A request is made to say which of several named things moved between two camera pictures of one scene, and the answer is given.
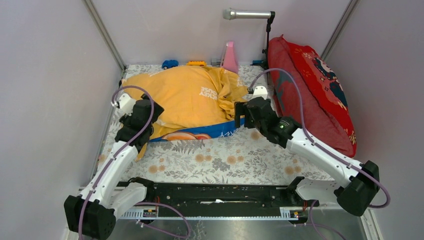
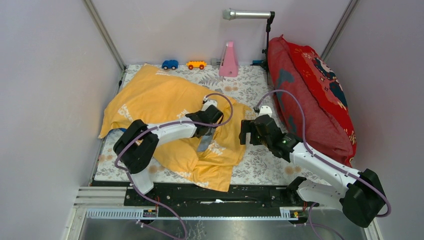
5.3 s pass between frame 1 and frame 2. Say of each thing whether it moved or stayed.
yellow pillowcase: moved
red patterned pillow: stayed
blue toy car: stayed
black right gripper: moved
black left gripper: moved
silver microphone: stayed
